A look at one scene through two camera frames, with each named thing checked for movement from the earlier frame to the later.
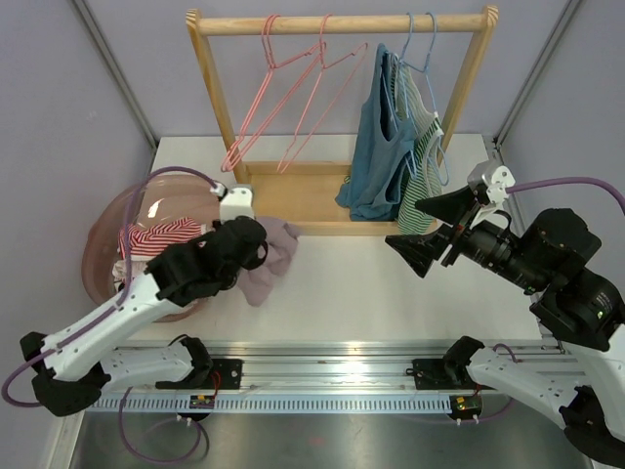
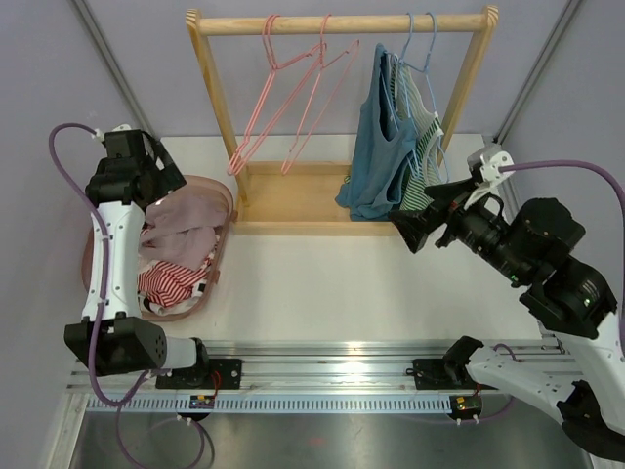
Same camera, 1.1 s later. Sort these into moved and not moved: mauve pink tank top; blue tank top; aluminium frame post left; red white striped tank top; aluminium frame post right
Moved: mauve pink tank top; red white striped tank top
Not moved: aluminium frame post right; aluminium frame post left; blue tank top
